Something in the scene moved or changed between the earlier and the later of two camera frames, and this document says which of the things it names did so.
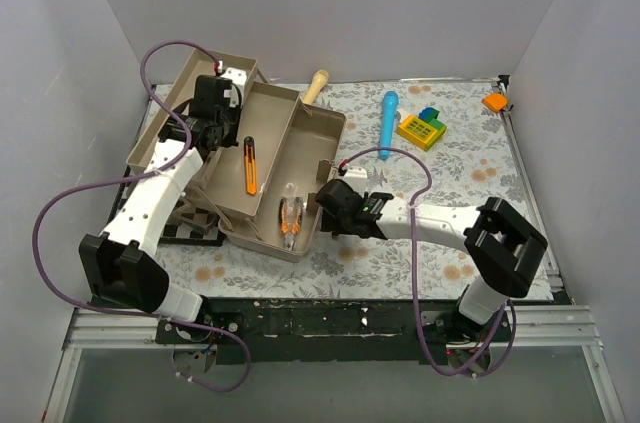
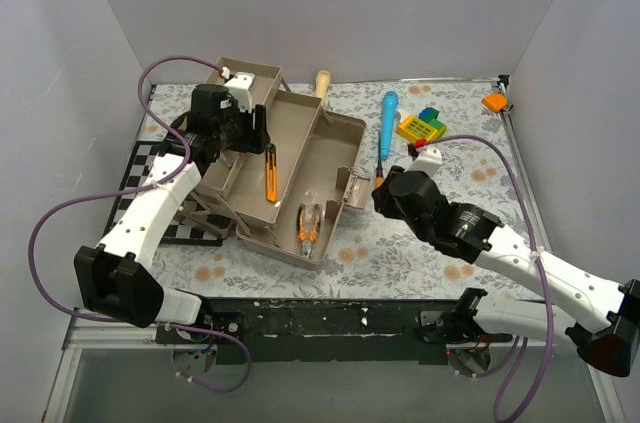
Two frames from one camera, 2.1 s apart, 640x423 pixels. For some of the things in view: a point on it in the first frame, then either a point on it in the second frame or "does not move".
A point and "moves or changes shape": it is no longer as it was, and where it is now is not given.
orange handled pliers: [290, 212] → [308, 225]
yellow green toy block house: [422, 131] does not move
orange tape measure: [495, 101] does not move
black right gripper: [331, 223] → [382, 197]
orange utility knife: [250, 165] → [271, 173]
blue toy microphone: [389, 106] does not move
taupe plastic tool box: [263, 189] moves or changes shape
